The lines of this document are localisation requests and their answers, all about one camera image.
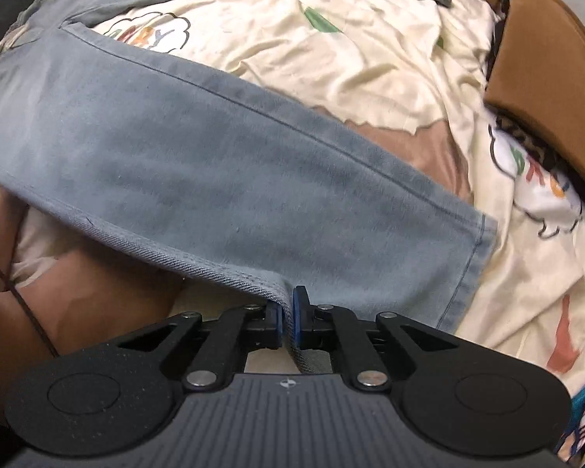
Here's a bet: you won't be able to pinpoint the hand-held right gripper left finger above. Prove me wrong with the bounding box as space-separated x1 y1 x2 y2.
119 302 282 392

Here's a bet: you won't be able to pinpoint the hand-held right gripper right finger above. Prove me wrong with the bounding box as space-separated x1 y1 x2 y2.
292 287 461 392

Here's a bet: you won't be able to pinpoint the light blue denim pants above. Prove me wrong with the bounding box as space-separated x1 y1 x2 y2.
0 0 498 376

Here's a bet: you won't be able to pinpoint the cream bear-print bedsheet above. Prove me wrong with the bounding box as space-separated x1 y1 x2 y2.
0 0 585 401

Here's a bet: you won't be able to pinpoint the folded brown cloth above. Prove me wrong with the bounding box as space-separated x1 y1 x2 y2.
482 0 585 200

